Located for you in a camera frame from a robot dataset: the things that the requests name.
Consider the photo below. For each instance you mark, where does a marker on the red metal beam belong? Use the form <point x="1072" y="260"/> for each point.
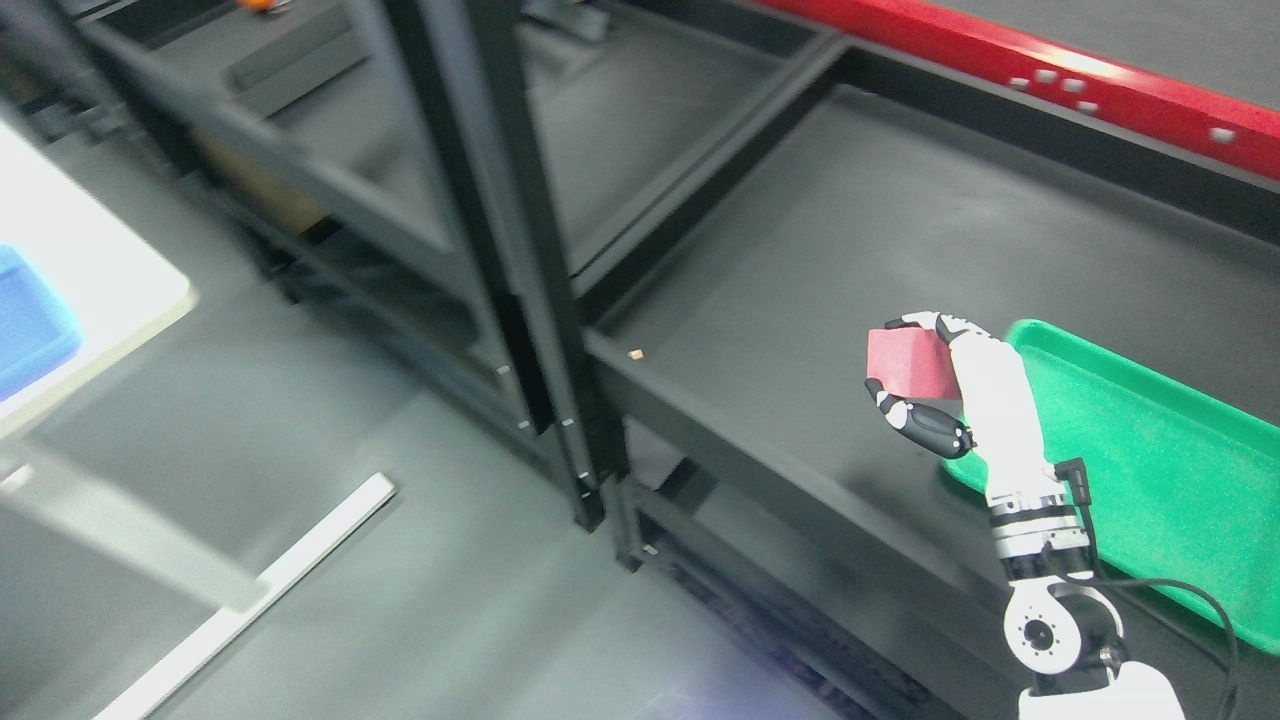
<point x="1224" y="128"/>

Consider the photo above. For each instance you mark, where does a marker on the white desk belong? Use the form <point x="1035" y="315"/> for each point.
<point x="112" y="606"/>

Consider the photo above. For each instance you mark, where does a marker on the black left shelf rack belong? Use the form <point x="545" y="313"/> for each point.
<point x="473" y="180"/>

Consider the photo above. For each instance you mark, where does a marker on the black right shelf rack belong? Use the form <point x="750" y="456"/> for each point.
<point x="776" y="189"/>

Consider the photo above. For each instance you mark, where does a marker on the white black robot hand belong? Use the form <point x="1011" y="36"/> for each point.
<point x="996" y="419"/>

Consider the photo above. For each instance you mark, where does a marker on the green tray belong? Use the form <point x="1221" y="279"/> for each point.
<point x="1184" y="486"/>

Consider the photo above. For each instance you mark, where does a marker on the pink block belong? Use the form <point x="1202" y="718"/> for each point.
<point x="912" y="362"/>

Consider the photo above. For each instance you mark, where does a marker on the black shelf rack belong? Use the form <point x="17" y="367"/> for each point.
<point x="473" y="180"/>
<point x="776" y="189"/>

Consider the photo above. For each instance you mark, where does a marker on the blue tray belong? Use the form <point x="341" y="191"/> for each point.
<point x="39" y="332"/>

